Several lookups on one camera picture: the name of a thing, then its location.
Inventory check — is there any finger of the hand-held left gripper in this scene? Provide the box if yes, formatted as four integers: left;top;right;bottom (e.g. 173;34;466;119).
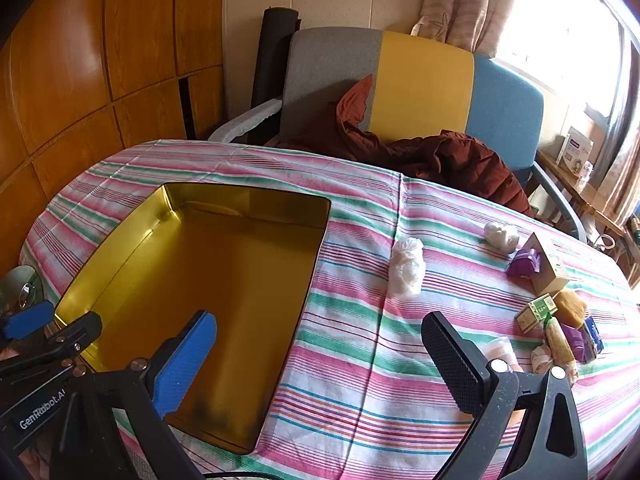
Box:
0;300;55;342
0;311;104;385

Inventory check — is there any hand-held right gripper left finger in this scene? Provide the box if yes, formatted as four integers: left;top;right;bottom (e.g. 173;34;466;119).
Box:
95;309;221;480

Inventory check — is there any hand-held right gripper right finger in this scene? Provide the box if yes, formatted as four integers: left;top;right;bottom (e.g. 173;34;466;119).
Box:
421;311;590;480

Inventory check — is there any small white pink item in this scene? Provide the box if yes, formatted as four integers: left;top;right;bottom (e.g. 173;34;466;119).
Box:
530;344;555;376

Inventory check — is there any small green label box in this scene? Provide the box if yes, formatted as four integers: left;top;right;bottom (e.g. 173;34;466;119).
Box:
516;295;557;333

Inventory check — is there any rice cracker packet green top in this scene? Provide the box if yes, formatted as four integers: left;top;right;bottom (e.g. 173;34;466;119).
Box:
541;311;580;378

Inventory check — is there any gold rectangular tin box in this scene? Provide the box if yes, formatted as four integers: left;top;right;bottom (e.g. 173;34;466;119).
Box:
54;182;332;456

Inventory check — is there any white plastic bag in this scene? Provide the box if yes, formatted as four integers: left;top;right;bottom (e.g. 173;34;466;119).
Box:
389;237;426;297

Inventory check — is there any purple foil snack packet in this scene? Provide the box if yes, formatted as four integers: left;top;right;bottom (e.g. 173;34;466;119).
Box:
560;322;588;363

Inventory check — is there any pink green striped tablecloth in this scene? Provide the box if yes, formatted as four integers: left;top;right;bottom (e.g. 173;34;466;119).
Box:
19;139;640;480

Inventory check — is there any small purple snack packet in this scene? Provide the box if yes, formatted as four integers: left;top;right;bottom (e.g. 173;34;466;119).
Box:
505;249;543;278

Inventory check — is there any orange yellow sponge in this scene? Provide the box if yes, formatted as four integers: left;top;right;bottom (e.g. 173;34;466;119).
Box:
552;287;590;330

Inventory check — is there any tan cardboard box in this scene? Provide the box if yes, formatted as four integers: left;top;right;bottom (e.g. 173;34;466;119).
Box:
522;232;571;297

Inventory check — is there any small white plastic wad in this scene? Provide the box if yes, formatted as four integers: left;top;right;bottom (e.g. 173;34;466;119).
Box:
483;221;519;251

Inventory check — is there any blue snack packet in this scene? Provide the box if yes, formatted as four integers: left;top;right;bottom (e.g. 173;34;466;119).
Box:
580;315;606;361

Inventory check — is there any rust brown puffer jacket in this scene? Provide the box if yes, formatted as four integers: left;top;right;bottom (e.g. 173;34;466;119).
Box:
272;74;535;218

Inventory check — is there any wooden side table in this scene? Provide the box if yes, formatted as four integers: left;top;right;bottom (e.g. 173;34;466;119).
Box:
535;150;640;271

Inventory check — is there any wooden wardrobe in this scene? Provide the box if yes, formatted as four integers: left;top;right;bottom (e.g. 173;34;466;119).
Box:
0;0;226;271

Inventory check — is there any white printed carton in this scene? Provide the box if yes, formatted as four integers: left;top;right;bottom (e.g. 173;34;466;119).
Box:
556;126;596;181

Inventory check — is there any white foam armrest padding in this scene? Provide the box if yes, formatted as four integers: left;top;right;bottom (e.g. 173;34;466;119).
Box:
207;99;283;143

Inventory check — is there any grey yellow blue chair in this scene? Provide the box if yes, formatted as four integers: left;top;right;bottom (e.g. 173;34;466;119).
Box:
207;26;588;243

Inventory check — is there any beige side curtain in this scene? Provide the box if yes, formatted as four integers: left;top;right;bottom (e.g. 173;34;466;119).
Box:
590;25;640;226

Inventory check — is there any black rolled mat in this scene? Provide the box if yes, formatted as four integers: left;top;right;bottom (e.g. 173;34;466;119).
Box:
250;7;302;146

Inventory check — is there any bright window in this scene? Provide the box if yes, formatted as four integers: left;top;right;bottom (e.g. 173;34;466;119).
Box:
495;0;640;136

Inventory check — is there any beige patterned curtain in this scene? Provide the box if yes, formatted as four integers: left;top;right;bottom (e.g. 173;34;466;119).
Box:
411;0;523;58

